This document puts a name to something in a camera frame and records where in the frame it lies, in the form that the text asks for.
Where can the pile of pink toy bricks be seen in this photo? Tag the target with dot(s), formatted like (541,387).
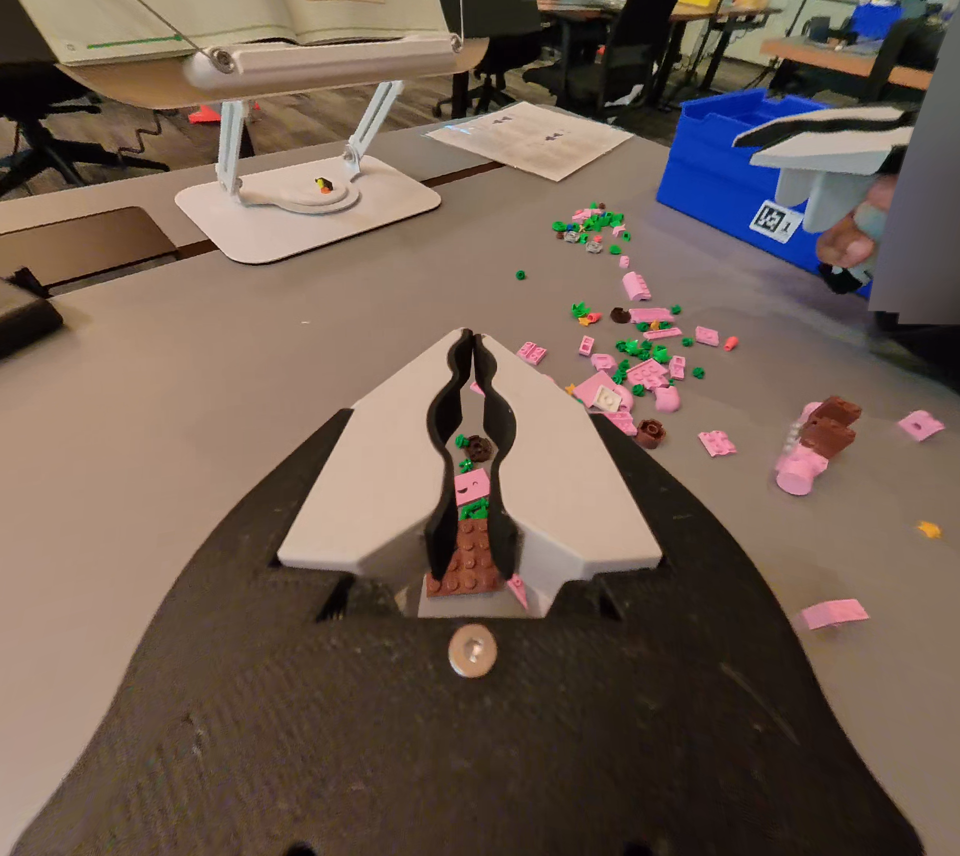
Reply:
(649,372)

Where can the wooden background desk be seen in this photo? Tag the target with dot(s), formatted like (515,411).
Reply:
(735,13)
(825,58)

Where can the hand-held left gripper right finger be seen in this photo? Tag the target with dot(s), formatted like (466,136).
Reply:
(585,496)

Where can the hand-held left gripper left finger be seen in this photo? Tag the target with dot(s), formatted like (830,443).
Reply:
(360,489)

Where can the cream square toy plate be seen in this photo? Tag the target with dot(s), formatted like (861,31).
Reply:
(611,397)

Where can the small orange black toy piece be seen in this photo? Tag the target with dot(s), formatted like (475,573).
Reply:
(322,185)

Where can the brown flower toy piece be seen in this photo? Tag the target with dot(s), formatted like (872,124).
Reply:
(619,315)

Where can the printed paper sheet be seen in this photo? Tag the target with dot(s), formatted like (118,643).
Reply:
(532,140)

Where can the pink brown brick assembly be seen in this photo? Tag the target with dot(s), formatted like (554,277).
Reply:
(795,474)

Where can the white book stand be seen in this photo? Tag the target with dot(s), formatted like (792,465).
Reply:
(300,226)

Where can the brown square toy plate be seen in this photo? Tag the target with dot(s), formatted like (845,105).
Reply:
(469,556)

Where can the person's right hand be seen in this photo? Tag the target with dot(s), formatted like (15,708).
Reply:
(844,241)

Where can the blue plastic bin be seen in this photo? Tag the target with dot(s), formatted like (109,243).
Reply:
(712,189)

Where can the black power adapter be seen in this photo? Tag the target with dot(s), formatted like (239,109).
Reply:
(22,320)

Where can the black office chair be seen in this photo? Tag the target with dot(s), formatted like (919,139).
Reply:
(45,121)
(645,31)
(480,9)

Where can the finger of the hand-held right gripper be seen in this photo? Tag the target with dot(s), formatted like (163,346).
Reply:
(825,120)
(832,159)

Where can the pile of green toy pieces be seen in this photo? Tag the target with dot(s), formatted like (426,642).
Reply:
(592,226)

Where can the pink curved slope toy brick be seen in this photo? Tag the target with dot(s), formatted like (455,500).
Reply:
(637,284)

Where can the brown round toy brick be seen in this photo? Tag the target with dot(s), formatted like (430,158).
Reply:
(651,432)

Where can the blue background bin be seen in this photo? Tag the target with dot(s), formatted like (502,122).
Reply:
(874,20)

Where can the yellow star toy piece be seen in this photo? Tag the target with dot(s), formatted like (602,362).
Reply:
(928,530)

